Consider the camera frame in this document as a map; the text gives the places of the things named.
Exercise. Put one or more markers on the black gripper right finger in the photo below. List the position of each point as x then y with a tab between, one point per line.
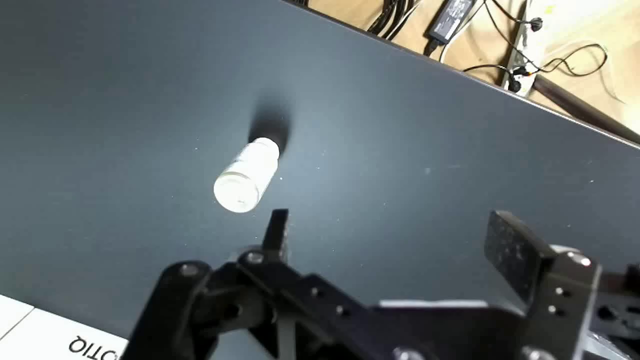
567	300

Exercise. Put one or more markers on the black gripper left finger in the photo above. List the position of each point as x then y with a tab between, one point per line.
201	306

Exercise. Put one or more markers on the white plastic bottle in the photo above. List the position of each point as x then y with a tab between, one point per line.
241	175

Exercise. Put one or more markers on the white Robotiq cardboard box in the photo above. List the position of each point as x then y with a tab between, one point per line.
46	333

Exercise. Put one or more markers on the white power strip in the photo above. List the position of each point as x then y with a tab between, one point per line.
526	46

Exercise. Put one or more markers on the black power adapter brick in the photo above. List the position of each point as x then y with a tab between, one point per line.
453	19

